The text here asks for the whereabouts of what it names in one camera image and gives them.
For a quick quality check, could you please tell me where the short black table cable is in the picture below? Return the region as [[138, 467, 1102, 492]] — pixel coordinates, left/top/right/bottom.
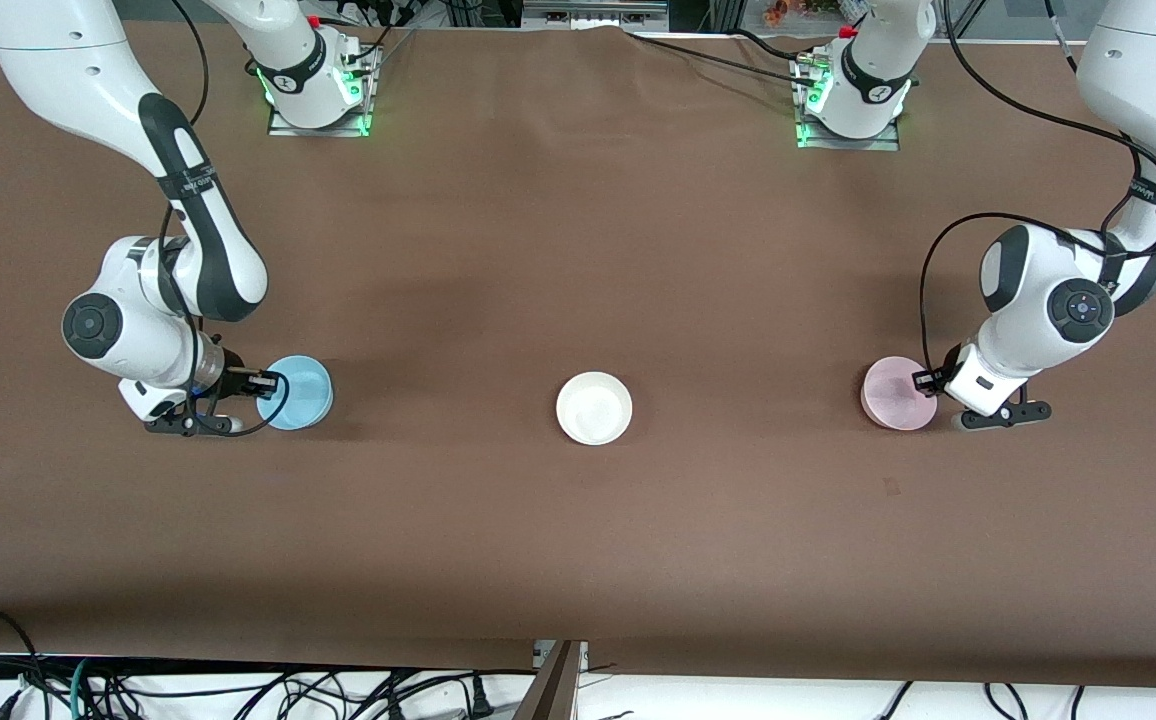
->
[[733, 28, 811, 63]]

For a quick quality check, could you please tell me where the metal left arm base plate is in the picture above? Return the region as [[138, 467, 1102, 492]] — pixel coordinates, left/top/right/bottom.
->
[[794, 55, 902, 152]]

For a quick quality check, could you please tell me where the light blue bowl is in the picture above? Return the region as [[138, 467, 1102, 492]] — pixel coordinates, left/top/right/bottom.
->
[[256, 355, 335, 432]]

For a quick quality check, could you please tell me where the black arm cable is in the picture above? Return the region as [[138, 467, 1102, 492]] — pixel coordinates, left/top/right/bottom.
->
[[918, 0, 1156, 401], [153, 0, 291, 438]]

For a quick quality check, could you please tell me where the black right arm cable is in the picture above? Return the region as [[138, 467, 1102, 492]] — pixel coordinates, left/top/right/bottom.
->
[[153, 0, 291, 438]]

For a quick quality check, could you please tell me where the long black table cable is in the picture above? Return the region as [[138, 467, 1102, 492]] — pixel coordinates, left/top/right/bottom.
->
[[626, 33, 819, 87]]

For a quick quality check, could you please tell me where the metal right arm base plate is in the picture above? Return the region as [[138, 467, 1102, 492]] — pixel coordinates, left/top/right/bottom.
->
[[267, 45, 377, 138]]

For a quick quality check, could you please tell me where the pink bowl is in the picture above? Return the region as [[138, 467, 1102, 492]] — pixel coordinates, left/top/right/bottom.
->
[[860, 356, 940, 432]]

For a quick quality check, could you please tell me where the dark angled beam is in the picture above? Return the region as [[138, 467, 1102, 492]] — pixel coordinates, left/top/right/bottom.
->
[[513, 640, 590, 720]]

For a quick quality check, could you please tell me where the white bowl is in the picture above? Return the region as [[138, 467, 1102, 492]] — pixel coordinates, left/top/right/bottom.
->
[[556, 372, 634, 446]]

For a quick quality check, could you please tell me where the brown table cover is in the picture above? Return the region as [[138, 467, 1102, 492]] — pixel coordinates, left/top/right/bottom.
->
[[0, 22, 1156, 691]]

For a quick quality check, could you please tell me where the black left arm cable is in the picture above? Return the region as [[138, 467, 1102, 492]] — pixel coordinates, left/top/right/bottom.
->
[[918, 0, 1156, 401]]

